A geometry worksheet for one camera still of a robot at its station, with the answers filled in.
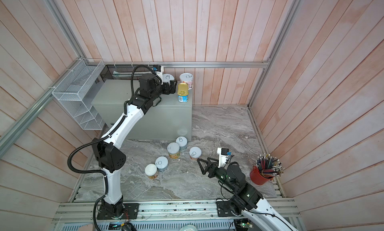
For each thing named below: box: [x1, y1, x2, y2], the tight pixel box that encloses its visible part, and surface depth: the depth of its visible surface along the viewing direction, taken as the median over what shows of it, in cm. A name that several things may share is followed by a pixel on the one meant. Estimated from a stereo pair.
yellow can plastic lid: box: [167, 142, 180, 160], surface depth 90 cm
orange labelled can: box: [189, 146, 202, 161], surface depth 90 cm
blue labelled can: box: [155, 156, 169, 172], surface depth 86 cm
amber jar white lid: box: [144, 163, 158, 179], surface depth 82 cm
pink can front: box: [179, 72, 194, 90], surface depth 81 cm
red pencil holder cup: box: [250, 153, 285, 185], surface depth 76 cm
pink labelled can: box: [162, 73, 175, 85], surface depth 80 cm
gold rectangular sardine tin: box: [177, 82, 189, 103], surface depth 75 cm
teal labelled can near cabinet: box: [175, 136, 188, 151], surface depth 95 cm
